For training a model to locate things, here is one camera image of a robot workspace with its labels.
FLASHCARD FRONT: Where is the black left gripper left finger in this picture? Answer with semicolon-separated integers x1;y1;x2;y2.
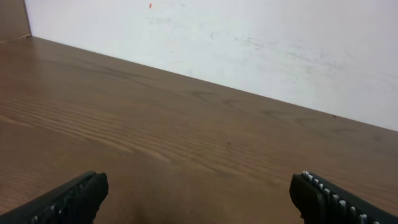
1;171;109;224

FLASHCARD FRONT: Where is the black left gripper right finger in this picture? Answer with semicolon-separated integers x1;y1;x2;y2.
289;170;397;224

